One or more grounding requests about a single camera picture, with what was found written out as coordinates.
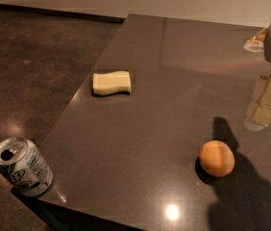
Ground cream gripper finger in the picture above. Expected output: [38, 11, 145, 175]
[244, 74, 271, 132]
[243, 28, 268, 53]

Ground orange fruit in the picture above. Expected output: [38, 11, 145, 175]
[199, 141, 234, 177]

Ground silver green 7up can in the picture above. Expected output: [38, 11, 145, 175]
[0, 137, 53, 197]

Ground yellow sponge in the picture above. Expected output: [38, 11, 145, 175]
[92, 71, 132, 95]

